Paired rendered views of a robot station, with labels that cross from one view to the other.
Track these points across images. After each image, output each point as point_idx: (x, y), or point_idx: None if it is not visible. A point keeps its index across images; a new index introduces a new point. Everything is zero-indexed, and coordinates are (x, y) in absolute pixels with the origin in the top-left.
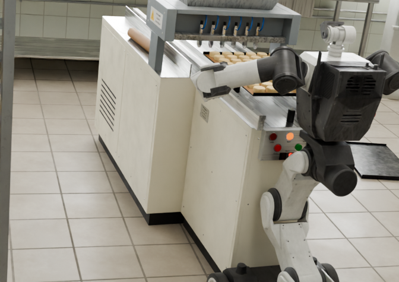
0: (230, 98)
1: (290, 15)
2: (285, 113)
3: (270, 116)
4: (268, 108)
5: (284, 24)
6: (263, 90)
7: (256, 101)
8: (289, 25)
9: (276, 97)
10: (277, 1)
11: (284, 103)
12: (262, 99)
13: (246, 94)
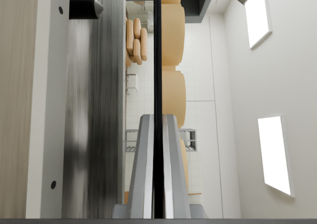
0: (13, 127)
1: (204, 13)
2: (88, 175)
3: (63, 217)
4: (77, 145)
5: None
6: None
7: (74, 98)
8: (188, 11)
9: (100, 82)
10: None
11: (100, 112)
12: (86, 85)
13: (74, 43)
